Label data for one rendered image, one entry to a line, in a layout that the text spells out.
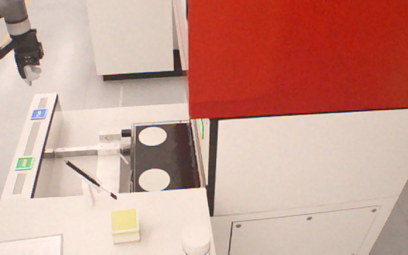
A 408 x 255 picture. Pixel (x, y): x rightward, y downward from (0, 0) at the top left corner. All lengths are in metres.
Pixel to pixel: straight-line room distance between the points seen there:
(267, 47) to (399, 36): 0.34
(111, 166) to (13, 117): 1.97
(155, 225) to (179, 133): 0.47
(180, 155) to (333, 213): 0.58
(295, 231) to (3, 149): 2.16
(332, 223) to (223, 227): 0.41
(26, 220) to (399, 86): 1.10
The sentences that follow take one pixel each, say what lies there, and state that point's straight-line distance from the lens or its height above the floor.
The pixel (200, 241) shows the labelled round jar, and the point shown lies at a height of 1.06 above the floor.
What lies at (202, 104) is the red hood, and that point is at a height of 1.27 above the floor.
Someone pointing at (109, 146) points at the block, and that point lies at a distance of 1.47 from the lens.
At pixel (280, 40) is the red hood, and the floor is 1.45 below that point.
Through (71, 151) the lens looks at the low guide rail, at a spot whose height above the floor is 0.85.
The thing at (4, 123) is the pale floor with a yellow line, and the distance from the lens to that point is 3.29.
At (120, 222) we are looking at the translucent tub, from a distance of 1.08.
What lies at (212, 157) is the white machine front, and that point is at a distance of 1.14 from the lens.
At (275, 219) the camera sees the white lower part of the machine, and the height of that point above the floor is 0.77.
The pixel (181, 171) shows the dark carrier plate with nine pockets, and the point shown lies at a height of 0.90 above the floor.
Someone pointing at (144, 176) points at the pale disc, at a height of 0.90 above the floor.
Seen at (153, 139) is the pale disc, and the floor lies 0.90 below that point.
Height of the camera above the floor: 1.89
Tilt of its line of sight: 41 degrees down
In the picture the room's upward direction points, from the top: 1 degrees clockwise
